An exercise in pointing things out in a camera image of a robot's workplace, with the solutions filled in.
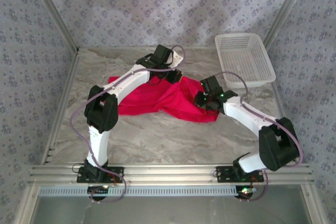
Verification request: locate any red t-shirt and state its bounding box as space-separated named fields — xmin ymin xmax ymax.
xmin=108 ymin=76 xmax=220 ymax=124

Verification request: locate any white perforated plastic basket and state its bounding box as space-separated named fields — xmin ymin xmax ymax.
xmin=214 ymin=33 xmax=276 ymax=89

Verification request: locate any black controller board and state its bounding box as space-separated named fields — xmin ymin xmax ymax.
xmin=87 ymin=185 xmax=110 ymax=200
xmin=236 ymin=186 xmax=257 ymax=200

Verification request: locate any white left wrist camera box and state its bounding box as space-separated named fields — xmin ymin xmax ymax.
xmin=167 ymin=50 xmax=184 ymax=69

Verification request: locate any aluminium table side rail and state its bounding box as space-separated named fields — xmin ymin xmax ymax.
xmin=41 ymin=49 xmax=81 ymax=166
xmin=270 ymin=81 xmax=301 ymax=164

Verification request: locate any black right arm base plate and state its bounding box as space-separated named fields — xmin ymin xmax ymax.
xmin=216 ymin=166 xmax=265 ymax=183

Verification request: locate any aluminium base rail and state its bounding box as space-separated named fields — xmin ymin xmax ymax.
xmin=28 ymin=163 xmax=315 ymax=185

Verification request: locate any grey slotted cable duct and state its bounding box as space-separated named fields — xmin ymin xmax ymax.
xmin=38 ymin=185 xmax=238 ymax=198

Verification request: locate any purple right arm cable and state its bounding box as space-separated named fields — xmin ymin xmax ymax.
xmin=214 ymin=71 xmax=304 ymax=204

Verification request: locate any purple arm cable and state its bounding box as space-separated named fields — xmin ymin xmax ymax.
xmin=69 ymin=45 xmax=186 ymax=205
xmin=214 ymin=71 xmax=304 ymax=204

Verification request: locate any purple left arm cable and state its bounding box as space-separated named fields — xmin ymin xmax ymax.
xmin=69 ymin=45 xmax=186 ymax=205

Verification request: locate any aluminium upright frame post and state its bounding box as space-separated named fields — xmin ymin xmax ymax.
xmin=26 ymin=0 xmax=80 ymax=51
xmin=262 ymin=0 xmax=313 ymax=49

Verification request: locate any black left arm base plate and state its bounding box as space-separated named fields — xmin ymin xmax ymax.
xmin=76 ymin=166 xmax=124 ymax=183

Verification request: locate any aluminium frame leg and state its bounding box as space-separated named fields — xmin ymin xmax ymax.
xmin=300 ymin=184 xmax=326 ymax=224
xmin=13 ymin=184 xmax=40 ymax=224

